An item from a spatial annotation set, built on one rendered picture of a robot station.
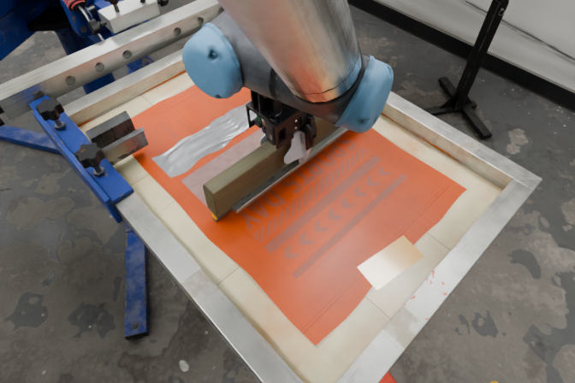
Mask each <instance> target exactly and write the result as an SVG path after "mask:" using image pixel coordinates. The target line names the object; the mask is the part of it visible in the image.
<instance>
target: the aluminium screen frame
mask: <svg viewBox="0 0 575 383"><path fill-rule="evenodd" d="M182 51H183V49H181V50H178V51H176V52H175V53H173V54H171V55H169V56H166V57H164V58H162V59H160V60H158V61H156V62H154V63H152V64H150V65H148V66H146V67H144V68H141V69H139V70H137V71H135V72H133V73H131V74H129V75H127V76H125V77H123V78H121V79H119V80H117V81H114V82H112V83H110V84H108V85H106V86H104V87H102V88H100V89H98V90H96V91H94V92H92V93H90V94H87V95H85V96H84V97H81V98H79V99H77V100H75V101H73V102H72V103H69V104H67V105H65V106H63V108H64V112H65V113H66V114H67V115H68V117H69V118H70V119H71V120H72V121H73V122H74V123H75V124H76V126H77V127H81V126H83V125H85V124H86V123H88V122H90V121H93V120H95V119H96V118H98V117H99V116H101V115H104V114H106V113H108V112H110V111H111V110H113V109H116V108H118V107H120V106H121V105H123V104H124V103H127V102H129V101H131V100H133V99H135V98H136V97H139V96H141V95H143V94H145V93H147V92H148V91H150V90H152V89H154V88H156V87H158V86H160V85H162V84H164V83H166V82H168V81H170V80H172V79H173V78H175V77H177V76H179V75H181V74H184V73H185V72H186V69H185V64H184V63H183V60H182ZM381 114H382V115H384V116H385V117H387V118H389V119H390V120H391V121H393V122H395V123H396V124H398V125H399V126H401V127H403V128H405V129H406V130H407V131H409V132H410V133H413V134H414V135H416V136H417V137H419V138H421V139H422V140H424V141H425V142H427V143H428V144H431V145H432V146H434V147H435V148H437V149H438V150H440V151H442V152H443V153H445V154H446V155H448V156H450V157H452V158H453V159H454V160H456V161H457V162H460V163H461V164H463V165H464V166H466V167H468V168H469V169H470V170H472V171H474V172H475V173H477V174H479V175H481V176H482V177H484V178H485V179H486V180H488V181H490V182H492V183H493V184H495V185H496V186H499V187H500V188H501V189H503V191H502V192H501V193H500V194H499V196H498V197H497V198H496V199H495V200H494V201H493V203H492V204H491V205H490V206H489V207H488V208H487V209H486V210H485V211H484V212H483V213H482V215H481V216H480V217H479V218H478V219H477V221H476V222H475V223H474V224H473V225H472V226H471V228H470V229H469V230H468V231H467V232H466V233H465V235H464V236H463V237H462V238H461V239H460V240H459V242H458V243H457V244H456V245H455V246H454V247H453V248H452V249H451V250H450V251H449V252H448V254H447V255H446V256H445V257H444V258H443V259H442V261H441V262H440V263H439V264H438V265H437V267H436V268H435V269H434V270H433V271H432V272H431V274H430V275H429V276H428V277H427V278H426V279H425V281H424V282H423V283H422V284H421V285H420V287H419V288H418V289H417V290H416V291H415V292H414V293H413V294H412V295H411V296H410V297H409V299H408V300H407V301H406V302H405V303H404V304H403V306H402V307H401V308H400V309H399V310H398V312H397V313H396V314H395V315H394V316H393V317H392V319H391V320H390V321H389V322H388V323H387V324H386V326H385V327H384V328H383V329H382V330H381V332H380V333H379V334H378V335H377V336H376V337H375V338H374V339H373V340H372V341H371V342H370V344H369V345H368V346H367V347H366V348H365V349H364V351H363V352H362V353H361V354H360V355H359V356H358V358H357V359H356V360H355V361H354V362H353V364H352V365H351V366H350V367H349V368H348V369H347V371H346V372H345V373H344V374H343V375H342V376H341V377H340V379H338V381H336V383H379V381H380V380H381V379H382V377H383V376H384V375H385V374H386V373H387V372H388V371H389V370H390V368H391V367H392V366H393V365H394V363H395V362H396V361H397V359H398V358H399V357H400V355H401V354H402V353H403V352H404V351H405V349H406V348H407V347H408V345H409V344H410V343H411V342H412V341H413V340H414V339H415V337H416V336H417V335H418V333H419V332H420V331H421V330H422V328H423V327H424V326H425V325H426V323H427V322H428V321H429V320H430V318H431V317H432V316H433V314H435V312H436V311H437V310H438V309H439V308H440V306H441V305H442V304H443V303H444V301H445V300H446V299H447V298H448V296H449V295H450V294H451V292H452V291H453V290H454V288H455V287H456V286H457V285H458V284H459V283H460V282H461V280H462V279H463V278H464V277H465V275H466V274H467V273H468V272H469V270H470V269H471V268H472V266H473V265H474V264H475V263H476V261H477V260H478V259H479V257H480V256H481V255H482V254H483V253H484V252H485V251H486V250H487V248H488V247H489V246H490V244H491V243H492V242H493V241H494V239H495V238H496V237H497V235H498V234H499V233H500V232H501V230H502V229H503V228H504V227H505V225H506V224H507V223H508V222H509V221H510V220H511V219H512V217H513V216H514V215H515V213H516V212H517V211H518V210H519V208H520V207H521V206H522V205H523V203H524V202H525V201H526V199H527V198H528V197H529V196H530V194H531V193H532V192H533V191H534V190H535V189H536V187H537V186H538V185H539V184H540V182H541V181H542V178H540V177H538V176H536V175H535V174H533V173H532V172H530V171H528V170H526V169H525V168H522V167H520V166H519V165H518V164H516V163H515V162H512V161H510V160H509V159H507V158H505V157H504V156H502V155H500V154H499V153H497V152H495V151H493V150H491V149H490V148H488V147H487V146H485V145H483V144H481V143H479V142H477V141H476V140H475V139H473V138H471V137H469V136H467V135H466V134H464V133H462V132H461V131H459V130H457V129H455V128H454V127H451V126H450V125H448V124H447V123H445V122H444V121H441V120H439V119H438V118H436V117H434V116H433V115H431V114H429V113H428V112H426V111H424V110H422V109H420V108H419V107H418V106H416V105H414V104H412V103H410V102H408V101H406V100H405V99H404V98H402V97H400V96H398V95H396V94H395V93H393V92H390V93H389V95H388V100H387V102H386V104H385V106H384V108H383V110H382V113H381ZM114 205H115V207H116V210H117V211H118V213H119V214H120V215H121V217H122V218H123V219H124V220H125V222H126V223H127V224H128V225H129V226H130V227H131V228H132V229H133V231H134V232H135V233H136V234H137V236H138V237H139V238H140V239H141V241H142V242H143V243H144V244H145V246H146V247H147V248H148V249H149V251H150V252H151V253H152V254H153V256H154V257H155V258H156V259H157V260H158V261H159V262H160V263H161V265H162V266H163V267H164V268H165V270H166V271H167V272H168V273H169V275H170V276H171V277H172V278H173V280H174V281H175V282H176V283H177V285H178V286H179V287H180V288H181V289H182V290H183V291H184V292H185V294H186V295H187V296H188V297H189V299H190V300H191V301H192V302H193V304H194V305H195V306H196V307H197V309H198V310H199V311H200V312H201V314H202V315H203V316H204V317H205V319H206V320H207V321H208V322H209V323H210V324H211V325H212V326H213V328H214V329H215V330H216V331H217V333H218V334H219V335H220V336H221V337H222V339H223V340H224V341H225V343H226V344H227V345H228V346H229V348H230V349H231V350H232V351H233V352H234V354H235V355H236V356H237V357H238V358H239V359H240V360H241V362H242V363H243V364H244V365H245V366H246V368H247V369H248V370H249V371H250V373H251V374H252V375H253V377H254V378H255V379H256V380H257V381H258V383H303V382H302V380H301V379H300V378H299V377H298V376H297V375H296V374H295V372H294V371H293V370H292V369H291V368H290V367H289V366H288V365H287V364H286V363H285V362H284V361H283V360H282V358H281V357H280V356H279V355H278V354H277V353H276V352H275V350H274V349H273V348H272V347H271V346H270V345H269V344H268V342H267V341H266V340H265V339H264V338H263V337H262V335H261V334H260V333H259V332H258V331H257V330H256V329H255V327H254V326H253V325H252V324H251V323H250V322H249V321H248V320H247V319H246V318H245V317H244V316H243V315H242V314H241V312H240V311H239V310H238V309H237V308H236V307H235V306H234V304H233V303H232V302H231V301H230V300H229V299H228V297H227V296H226V295H225V294H224V293H223V292H222V291H221V289H220V288H219V287H218V286H217V285H216V284H215V283H214V281H213V280H212V279H211V278H210V277H209V276H208V275H207V273H206V272H205V271H204V270H203V269H202V268H201V267H200V266H199V265H198V264H197V263H196V262H195V261H194V260H193V258H192V257H191V256H190V255H189V254H188V253H187V251H186V250H185V249H184V248H183V247H182V246H181V244H180V243H179V242H178V241H177V240H176V239H175V238H174V236H173V235H172V234H171V233H170V232H169V231H168V230H167V228H166V227H165V226H164V225H163V224H162V223H161V222H160V220H158V218H156V216H154V214H153V213H152V212H151V211H150V210H149V209H148V208H147V207H146V205H145V204H144V203H143V202H142V201H141V200H140V199H139V197H138V196H137V195H136V194H135V193H134V192H133V193H131V194H129V195H128V196H126V197H125V198H123V199H122V200H120V201H119V202H117V203H115V204H114Z"/></svg>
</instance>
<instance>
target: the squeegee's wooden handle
mask: <svg viewBox="0 0 575 383"><path fill-rule="evenodd" d="M315 123H316V126H317V137H316V140H315V143H314V145H313V146H312V147H314V146H315V145H316V144H318V143H320V142H321V141H322V140H324V139H325V138H327V137H328V136H329V135H330V134H331V133H333V132H334V131H336V130H337V129H338V128H340V127H335V126H333V123H330V122H328V121H325V120H323V119H320V118H318V117H316V116H315ZM290 147H291V140H290V141H289V142H287V143H286V144H284V145H283V146H282V147H280V148H279V149H277V148H276V146H275V145H273V144H271V143H270V142H269V141H267V142H265V143H264V144H262V145H260V146H259V147H258V148H257V149H255V150H253V151H252V152H250V153H249V154H248V155H246V156H244V157H243V158H241V159H240V160H239V161H238V162H236V163H234V164H233V165H231V166H230V167H228V168H226V169H225V170H223V171H222V172H221V173H219V174H218V175H216V176H215V177H213V178H212V179H210V180H208V181H207V182H205V183H204V184H203V189H204V193H205V199H206V202H207V206H208V209H209V210H210V211H211V212H212V213H213V214H214V215H215V217H216V218H218V219H220V218H221V217H222V216H224V215H226V214H227V213H228V212H229V211H230V210H231V209H232V206H233V205H234V204H236V203H238V202H239V201H240V200H241V199H242V198H243V197H245V196H246V195H248V194H249V193H251V192H252V191H254V190H255V189H256V188H258V187H259V186H261V185H262V184H263V183H264V182H265V181H267V180H269V179H270V178H271V177H273V176H274V175H275V174H277V173H279V172H280V171H281V170H283V169H284V168H285V167H286V166H287V165H289V164H290V163H292V162H290V163H289V164H286V163H285V162H284V156H285V155H286V154H287V153H288V151H289V149H290Z"/></svg>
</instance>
